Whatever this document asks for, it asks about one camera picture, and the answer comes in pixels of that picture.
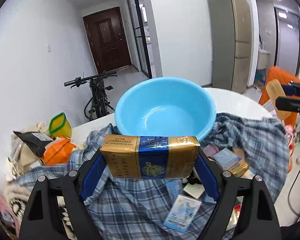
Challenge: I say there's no yellow green-rimmed container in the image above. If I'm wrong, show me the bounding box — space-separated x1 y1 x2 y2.
49 112 72 138

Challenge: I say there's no black bicycle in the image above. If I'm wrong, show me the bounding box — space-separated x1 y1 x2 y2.
64 70 117 121

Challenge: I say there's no orange soap bar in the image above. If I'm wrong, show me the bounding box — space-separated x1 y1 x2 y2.
265 78 292 121

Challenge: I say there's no pink roll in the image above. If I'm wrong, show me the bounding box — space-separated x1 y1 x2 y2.
203 144 219 158

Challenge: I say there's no gold foil pack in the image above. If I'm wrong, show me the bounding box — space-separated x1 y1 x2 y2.
228 160 249 177

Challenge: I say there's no blue plaid shirt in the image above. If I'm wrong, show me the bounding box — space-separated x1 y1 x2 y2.
11 113 289 239

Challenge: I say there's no dark brown door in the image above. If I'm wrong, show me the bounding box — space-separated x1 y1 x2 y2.
83 7 132 73

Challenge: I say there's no black snack bag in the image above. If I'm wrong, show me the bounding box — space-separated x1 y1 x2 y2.
13 131 53 158

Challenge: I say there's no black glass sliding door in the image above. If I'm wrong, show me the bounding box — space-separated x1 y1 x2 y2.
127 0 153 79

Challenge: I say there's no blue plastic basin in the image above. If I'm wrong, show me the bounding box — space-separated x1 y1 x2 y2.
114 77 217 141

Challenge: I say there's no gold refrigerator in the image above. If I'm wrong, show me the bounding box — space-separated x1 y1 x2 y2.
207 0 252 94

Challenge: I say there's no orange chair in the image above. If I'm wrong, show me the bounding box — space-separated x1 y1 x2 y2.
258 65 300 128

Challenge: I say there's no orange snack bag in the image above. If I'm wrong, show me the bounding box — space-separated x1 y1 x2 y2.
43 137 76 166

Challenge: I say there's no white black fuzzy knit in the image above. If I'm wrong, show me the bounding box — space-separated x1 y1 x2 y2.
4 184 77 239

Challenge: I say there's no grey starred small box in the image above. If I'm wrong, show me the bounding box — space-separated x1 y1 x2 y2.
212 148 241 171

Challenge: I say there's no white text small box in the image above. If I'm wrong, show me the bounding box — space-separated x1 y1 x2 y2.
183 183 205 199

